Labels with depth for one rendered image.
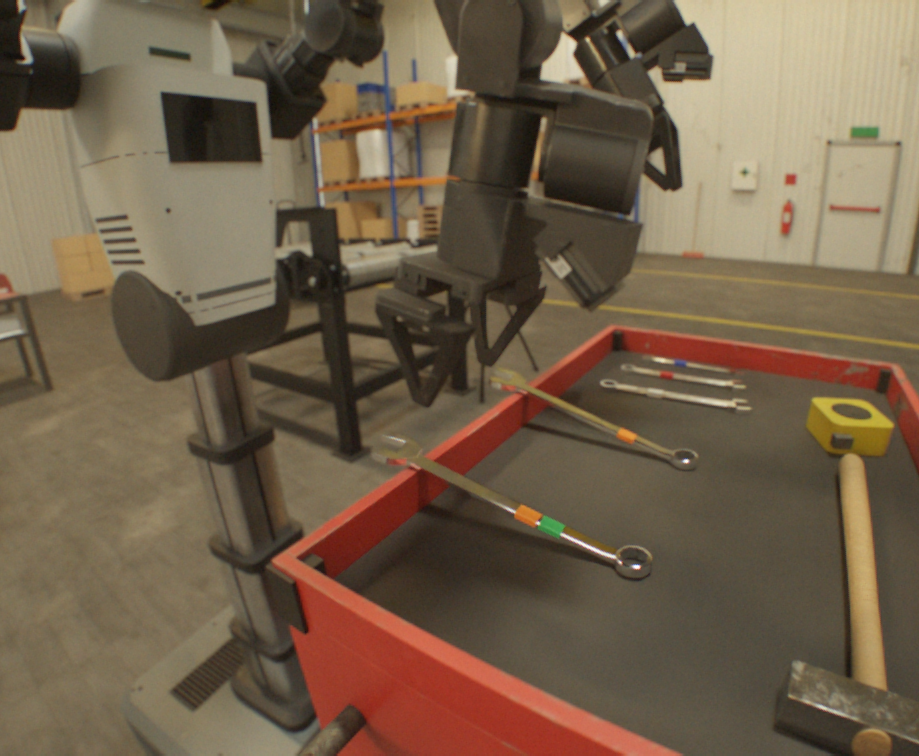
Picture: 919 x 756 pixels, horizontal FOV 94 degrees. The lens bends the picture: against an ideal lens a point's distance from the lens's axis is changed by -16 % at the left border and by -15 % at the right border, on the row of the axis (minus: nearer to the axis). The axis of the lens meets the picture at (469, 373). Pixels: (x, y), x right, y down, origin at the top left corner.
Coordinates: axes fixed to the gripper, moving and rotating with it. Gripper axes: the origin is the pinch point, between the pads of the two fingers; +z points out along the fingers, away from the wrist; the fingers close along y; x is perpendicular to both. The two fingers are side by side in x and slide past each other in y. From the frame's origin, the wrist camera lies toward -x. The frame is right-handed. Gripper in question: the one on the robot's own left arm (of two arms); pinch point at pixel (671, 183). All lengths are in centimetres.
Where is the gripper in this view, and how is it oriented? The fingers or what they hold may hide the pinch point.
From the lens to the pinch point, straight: 64.9
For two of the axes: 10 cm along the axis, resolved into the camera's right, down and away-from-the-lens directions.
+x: -7.5, 3.6, 5.6
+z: 4.7, 8.8, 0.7
